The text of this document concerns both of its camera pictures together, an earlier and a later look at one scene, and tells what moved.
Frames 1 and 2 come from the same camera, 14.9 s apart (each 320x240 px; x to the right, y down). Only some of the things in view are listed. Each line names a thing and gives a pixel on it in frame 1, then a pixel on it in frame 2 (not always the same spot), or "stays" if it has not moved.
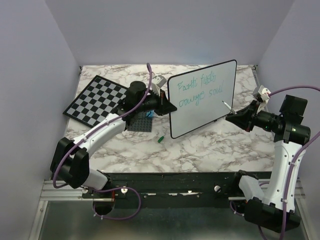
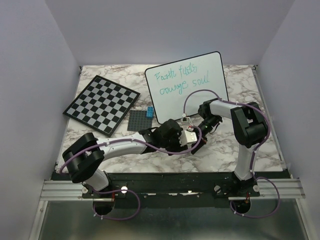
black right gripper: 244,117 → 203,141
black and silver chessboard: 100,98 stays
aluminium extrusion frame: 50,192 stays
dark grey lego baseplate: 143,123 stays
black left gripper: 163,105 → 178,148
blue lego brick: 150,113 stays
